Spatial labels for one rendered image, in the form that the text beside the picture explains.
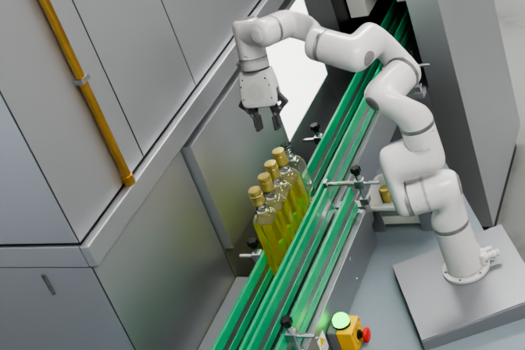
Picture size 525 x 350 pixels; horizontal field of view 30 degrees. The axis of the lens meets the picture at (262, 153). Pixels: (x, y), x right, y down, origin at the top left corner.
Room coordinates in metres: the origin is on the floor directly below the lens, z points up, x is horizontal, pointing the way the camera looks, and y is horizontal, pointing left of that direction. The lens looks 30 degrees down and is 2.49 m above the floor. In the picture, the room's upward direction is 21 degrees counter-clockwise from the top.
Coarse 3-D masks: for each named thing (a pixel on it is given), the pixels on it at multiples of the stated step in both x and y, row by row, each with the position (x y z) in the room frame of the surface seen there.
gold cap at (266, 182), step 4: (260, 176) 2.21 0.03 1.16; (264, 176) 2.20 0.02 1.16; (268, 176) 2.19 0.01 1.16; (260, 180) 2.19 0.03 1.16; (264, 180) 2.19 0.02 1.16; (268, 180) 2.19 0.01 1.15; (272, 180) 2.20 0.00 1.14; (260, 184) 2.20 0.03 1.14; (264, 184) 2.19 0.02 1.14; (268, 184) 2.19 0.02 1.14; (272, 184) 2.19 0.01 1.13; (264, 188) 2.19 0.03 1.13; (268, 188) 2.19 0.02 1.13; (272, 188) 2.19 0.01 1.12; (264, 192) 2.19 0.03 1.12; (268, 192) 2.19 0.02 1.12
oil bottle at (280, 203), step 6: (276, 198) 2.19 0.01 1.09; (282, 198) 2.20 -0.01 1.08; (270, 204) 2.18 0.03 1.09; (276, 204) 2.18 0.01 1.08; (282, 204) 2.18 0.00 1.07; (282, 210) 2.17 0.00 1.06; (288, 210) 2.20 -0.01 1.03; (282, 216) 2.17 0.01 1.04; (288, 216) 2.19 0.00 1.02; (282, 222) 2.17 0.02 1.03; (288, 222) 2.18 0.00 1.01; (294, 222) 2.20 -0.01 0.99; (288, 228) 2.17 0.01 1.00; (294, 228) 2.19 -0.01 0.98; (288, 234) 2.17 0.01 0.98; (294, 234) 2.18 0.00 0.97; (288, 240) 2.17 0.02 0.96
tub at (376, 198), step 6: (384, 180) 2.49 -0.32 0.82; (372, 186) 2.45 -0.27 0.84; (378, 186) 2.47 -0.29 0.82; (372, 192) 2.43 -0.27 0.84; (378, 192) 2.46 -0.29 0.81; (372, 198) 2.42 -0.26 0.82; (378, 198) 2.44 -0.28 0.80; (372, 204) 2.40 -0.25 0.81; (378, 204) 2.43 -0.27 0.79; (384, 204) 2.44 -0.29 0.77; (390, 204) 2.43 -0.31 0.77; (372, 210) 2.35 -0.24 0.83
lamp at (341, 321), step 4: (340, 312) 1.95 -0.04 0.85; (344, 312) 1.94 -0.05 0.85; (336, 316) 1.94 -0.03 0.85; (340, 316) 1.93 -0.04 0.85; (344, 316) 1.93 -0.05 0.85; (332, 320) 1.94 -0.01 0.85; (336, 320) 1.93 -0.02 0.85; (340, 320) 1.92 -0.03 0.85; (344, 320) 1.92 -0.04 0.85; (348, 320) 1.93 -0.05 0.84; (336, 324) 1.92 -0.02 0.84; (340, 324) 1.92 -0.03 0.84; (344, 324) 1.91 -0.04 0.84; (348, 324) 1.92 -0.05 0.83; (336, 328) 1.92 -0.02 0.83; (340, 328) 1.92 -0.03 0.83; (344, 328) 1.91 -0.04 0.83
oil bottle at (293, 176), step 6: (294, 168) 2.31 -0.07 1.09; (282, 174) 2.29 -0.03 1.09; (288, 174) 2.28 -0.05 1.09; (294, 174) 2.29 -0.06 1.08; (288, 180) 2.27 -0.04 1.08; (294, 180) 2.27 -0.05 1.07; (300, 180) 2.30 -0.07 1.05; (294, 186) 2.27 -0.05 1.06; (300, 186) 2.29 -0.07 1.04; (300, 192) 2.28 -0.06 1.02; (306, 192) 2.31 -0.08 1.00; (300, 198) 2.27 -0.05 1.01; (306, 198) 2.30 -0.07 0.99; (300, 204) 2.27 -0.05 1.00; (306, 204) 2.29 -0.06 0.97; (306, 210) 2.28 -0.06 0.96
